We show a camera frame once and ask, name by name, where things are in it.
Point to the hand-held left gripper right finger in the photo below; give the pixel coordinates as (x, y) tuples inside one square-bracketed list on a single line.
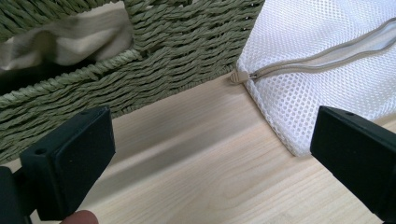
[(358, 155)]

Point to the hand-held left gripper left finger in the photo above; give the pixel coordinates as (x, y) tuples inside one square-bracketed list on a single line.
[(71, 161)]

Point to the beige garment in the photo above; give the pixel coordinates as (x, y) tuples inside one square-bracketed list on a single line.
[(77, 40)]

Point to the white mesh laundry bag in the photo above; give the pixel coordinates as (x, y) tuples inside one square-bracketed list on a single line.
[(311, 31)]

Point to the green woven basket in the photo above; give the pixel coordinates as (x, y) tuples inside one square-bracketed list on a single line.
[(186, 46)]

